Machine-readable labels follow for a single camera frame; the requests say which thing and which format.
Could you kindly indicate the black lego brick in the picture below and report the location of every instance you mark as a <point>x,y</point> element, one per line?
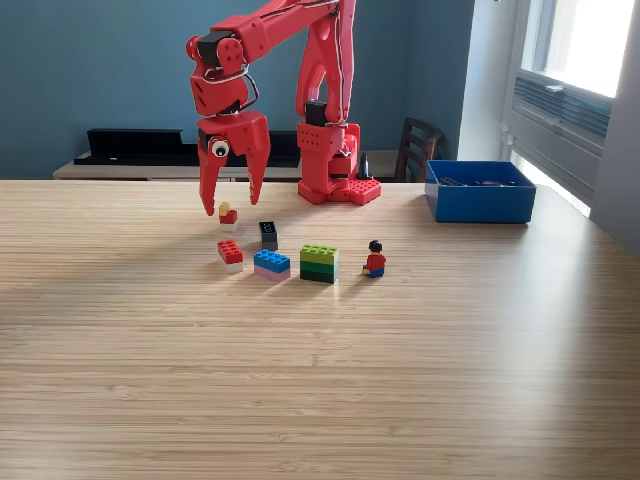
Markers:
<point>268,236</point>

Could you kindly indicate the yellow red white lego stack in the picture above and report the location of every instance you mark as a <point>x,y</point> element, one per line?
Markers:
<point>228,217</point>

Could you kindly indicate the green lego block stack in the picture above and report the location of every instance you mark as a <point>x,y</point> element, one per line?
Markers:
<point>319,265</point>

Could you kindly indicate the blue plastic bin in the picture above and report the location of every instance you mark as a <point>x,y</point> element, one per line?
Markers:
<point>490,205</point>

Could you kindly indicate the red and white lego stack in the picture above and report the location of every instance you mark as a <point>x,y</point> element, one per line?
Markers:
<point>230,252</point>

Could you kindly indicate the dark red toy car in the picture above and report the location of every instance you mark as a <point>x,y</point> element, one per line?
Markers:
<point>509,183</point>

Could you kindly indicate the toy figure red shirt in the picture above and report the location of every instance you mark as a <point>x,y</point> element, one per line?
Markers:
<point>375,261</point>

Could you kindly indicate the dark wooden chair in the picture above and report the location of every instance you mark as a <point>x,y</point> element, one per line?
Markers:
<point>417,145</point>

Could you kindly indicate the blue and pink lego stack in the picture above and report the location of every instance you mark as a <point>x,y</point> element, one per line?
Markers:
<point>271,264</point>

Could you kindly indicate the pale wooden sideboard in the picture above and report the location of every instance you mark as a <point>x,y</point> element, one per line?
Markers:
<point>150,172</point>

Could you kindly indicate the black shelf tray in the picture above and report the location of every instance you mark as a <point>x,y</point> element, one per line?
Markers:
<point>140,150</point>

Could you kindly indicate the grey radiator vent unit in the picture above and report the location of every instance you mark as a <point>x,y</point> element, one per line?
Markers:
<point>560,130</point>

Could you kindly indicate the white window frame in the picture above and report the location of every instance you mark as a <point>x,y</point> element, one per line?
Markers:
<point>537,40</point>

